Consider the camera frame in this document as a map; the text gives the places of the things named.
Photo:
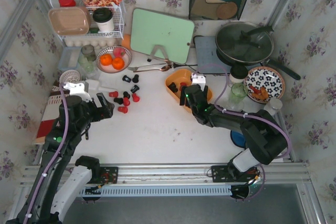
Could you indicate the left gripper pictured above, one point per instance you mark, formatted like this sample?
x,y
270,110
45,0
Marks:
x,y
98,106

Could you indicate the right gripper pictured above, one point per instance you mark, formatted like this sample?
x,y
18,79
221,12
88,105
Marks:
x,y
191,95

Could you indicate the red capsule number two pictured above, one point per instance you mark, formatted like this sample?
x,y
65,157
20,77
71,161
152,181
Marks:
x,y
182,84

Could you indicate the red capsule cluster piece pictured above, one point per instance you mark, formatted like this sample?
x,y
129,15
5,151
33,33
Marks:
x,y
123,109

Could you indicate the black capsule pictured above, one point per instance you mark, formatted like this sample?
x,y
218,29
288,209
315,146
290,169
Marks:
x,y
172,87
135,79
135,88
118,100
126,95

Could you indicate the orange storage basket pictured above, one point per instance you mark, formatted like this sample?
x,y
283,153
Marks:
x,y
177,77

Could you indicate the grey blue cloth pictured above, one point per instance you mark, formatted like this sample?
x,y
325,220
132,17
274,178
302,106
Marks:
x,y
238,139

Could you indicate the clear glass cup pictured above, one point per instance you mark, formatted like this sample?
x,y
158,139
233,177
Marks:
x,y
235,105

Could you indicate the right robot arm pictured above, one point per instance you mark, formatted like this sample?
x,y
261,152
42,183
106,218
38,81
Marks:
x,y
264,138

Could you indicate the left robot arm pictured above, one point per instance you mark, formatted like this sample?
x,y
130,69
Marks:
x,y
47,201

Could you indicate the red capsule left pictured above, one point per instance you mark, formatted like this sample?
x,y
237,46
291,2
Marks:
x,y
113,94

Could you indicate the black capsule number four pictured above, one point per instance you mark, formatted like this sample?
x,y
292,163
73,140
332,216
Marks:
x,y
126,79

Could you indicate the copper spoon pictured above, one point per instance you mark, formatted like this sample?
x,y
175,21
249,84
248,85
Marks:
x,y
162,69

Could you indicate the silver fork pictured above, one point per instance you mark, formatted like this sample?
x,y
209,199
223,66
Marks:
x,y
144,66

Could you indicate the grey induction cooker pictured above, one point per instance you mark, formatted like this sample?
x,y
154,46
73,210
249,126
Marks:
x,y
206,56

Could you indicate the fruit bowl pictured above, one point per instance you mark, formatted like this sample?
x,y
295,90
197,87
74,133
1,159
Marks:
x,y
113,59

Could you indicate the white small strainer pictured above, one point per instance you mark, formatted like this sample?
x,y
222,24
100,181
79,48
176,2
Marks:
x,y
72,76

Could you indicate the striped orange cloth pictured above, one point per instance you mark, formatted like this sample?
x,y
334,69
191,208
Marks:
x,y
51,112

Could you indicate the dark glass cup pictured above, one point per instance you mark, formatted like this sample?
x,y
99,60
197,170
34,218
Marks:
x,y
88,52

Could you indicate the paper cup black lid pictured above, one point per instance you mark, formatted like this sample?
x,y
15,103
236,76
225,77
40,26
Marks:
x,y
238,73

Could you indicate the blue plastic container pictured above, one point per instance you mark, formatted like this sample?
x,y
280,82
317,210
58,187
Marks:
x,y
69,58

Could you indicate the egg carton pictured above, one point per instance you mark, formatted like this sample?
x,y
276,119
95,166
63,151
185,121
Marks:
x,y
96,43

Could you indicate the green cutting board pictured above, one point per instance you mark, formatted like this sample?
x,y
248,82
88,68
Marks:
x,y
151,28

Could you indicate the black pan with lid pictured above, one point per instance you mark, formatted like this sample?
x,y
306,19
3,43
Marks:
x,y
248,44

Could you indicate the white black lid cup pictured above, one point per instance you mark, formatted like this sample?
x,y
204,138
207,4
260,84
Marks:
x,y
104,19

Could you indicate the floral patterned plate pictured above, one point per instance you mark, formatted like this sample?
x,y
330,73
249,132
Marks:
x,y
263,84

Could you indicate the white blue bottle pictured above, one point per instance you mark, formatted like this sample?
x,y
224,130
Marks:
x,y
273,106

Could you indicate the beige rectangular tray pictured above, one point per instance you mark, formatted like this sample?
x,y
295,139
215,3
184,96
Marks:
x,y
70,21

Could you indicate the round cork coaster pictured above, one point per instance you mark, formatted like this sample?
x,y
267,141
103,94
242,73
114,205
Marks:
x,y
226,10

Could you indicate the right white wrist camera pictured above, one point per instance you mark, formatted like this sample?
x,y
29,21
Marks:
x,y
198,79

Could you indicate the white wire rack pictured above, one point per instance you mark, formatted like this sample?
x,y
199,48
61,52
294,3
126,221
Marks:
x,y
119,12

